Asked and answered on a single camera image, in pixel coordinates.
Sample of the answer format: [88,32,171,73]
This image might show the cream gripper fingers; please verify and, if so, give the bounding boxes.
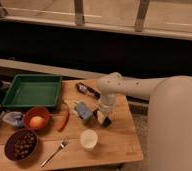
[96,111,110,125]

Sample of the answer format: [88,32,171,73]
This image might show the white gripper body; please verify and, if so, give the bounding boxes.
[99,94,116,116]

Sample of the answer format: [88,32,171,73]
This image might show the black eraser block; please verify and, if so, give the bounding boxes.
[93,110,111,127]

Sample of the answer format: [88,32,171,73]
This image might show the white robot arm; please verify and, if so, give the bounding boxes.
[97,72,192,171]

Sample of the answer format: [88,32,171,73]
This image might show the white paper cup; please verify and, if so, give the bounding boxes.
[80,129,98,151]

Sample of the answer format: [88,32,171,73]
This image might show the light wooden stick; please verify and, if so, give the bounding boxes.
[64,100,79,116]

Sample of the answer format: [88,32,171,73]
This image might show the red chili pepper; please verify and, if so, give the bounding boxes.
[57,111,69,132]

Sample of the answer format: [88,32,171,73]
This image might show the silver fork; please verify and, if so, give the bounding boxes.
[40,139,69,167]

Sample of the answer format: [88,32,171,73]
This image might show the yellow round fruit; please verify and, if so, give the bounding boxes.
[29,116,45,129]

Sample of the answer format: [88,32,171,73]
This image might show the orange bowl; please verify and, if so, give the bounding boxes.
[24,106,50,130]

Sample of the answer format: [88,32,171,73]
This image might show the green plastic tray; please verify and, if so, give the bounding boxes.
[2,74,62,109]

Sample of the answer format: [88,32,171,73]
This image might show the blue crumpled cloth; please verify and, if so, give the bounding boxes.
[2,112,23,128]

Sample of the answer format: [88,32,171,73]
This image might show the dark bowl with snacks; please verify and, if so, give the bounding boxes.
[4,129,38,161]

